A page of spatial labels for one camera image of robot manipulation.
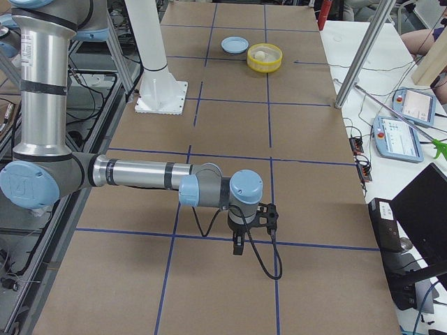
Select green handled reacher tool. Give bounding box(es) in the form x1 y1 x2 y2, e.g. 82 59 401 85
354 84 447 159

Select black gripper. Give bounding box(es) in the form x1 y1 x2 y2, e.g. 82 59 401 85
229 221 247 255

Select near blue teach pendant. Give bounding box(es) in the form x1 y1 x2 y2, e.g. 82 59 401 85
373 116 424 163

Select grey aluminium post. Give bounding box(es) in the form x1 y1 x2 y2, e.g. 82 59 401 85
335 0 395 109

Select black box device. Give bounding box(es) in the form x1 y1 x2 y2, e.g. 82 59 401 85
368 198 402 253

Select far blue teach pendant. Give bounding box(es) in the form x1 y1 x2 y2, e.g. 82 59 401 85
393 87 435 128

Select white metal base plate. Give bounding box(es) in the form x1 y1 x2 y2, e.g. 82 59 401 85
135 79 188 115

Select near black orange adapter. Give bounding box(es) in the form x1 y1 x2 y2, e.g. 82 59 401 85
356 161 372 183

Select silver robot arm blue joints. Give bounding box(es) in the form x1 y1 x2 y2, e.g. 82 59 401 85
1 1 266 230

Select red fire extinguisher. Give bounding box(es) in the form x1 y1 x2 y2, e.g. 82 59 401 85
318 0 332 24

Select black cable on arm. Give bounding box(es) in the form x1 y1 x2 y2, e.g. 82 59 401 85
191 204 283 280

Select blue teach pendant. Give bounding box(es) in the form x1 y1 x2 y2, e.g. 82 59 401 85
373 116 424 163
393 87 435 128

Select white steamed bun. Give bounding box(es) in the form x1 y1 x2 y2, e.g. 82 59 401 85
254 50 265 61

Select light blue plate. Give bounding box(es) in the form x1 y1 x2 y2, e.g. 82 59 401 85
221 36 249 54

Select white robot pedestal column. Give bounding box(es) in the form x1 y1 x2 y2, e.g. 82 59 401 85
125 0 168 72

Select yellow rimmed steamer basket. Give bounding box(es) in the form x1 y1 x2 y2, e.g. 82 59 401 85
247 43 283 73

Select black orange adapter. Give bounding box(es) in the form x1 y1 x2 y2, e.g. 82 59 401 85
349 136 364 155
356 161 372 183

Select black laptop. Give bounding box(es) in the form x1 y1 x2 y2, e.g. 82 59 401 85
390 163 446 265

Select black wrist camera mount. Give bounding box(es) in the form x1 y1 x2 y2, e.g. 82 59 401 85
251 203 279 237

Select far black orange adapter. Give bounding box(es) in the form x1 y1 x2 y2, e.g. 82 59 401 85
349 136 364 155

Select wooden board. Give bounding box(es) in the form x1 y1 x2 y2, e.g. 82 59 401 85
411 29 447 86

